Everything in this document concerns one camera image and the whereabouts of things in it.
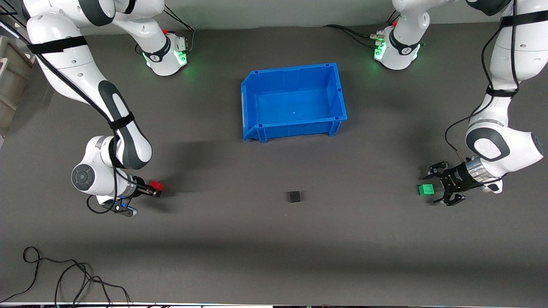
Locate black arm base cables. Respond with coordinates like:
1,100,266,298
323,8,401,48
162,6,196,54

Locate loose thin black cable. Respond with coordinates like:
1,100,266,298
0,246,131,308

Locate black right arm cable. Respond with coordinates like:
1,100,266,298
0,9,150,214

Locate black left arm base cables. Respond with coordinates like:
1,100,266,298
323,8,401,48

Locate black right arm base cables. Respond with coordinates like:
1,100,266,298
162,6,196,54

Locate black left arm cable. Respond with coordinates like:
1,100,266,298
444,0,521,166

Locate blue plastic storage bin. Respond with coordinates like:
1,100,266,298
241,62,348,143

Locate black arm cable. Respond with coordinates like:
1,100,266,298
0,9,150,214
444,0,521,166

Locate beige cardboard box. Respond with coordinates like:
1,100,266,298
0,36,36,136

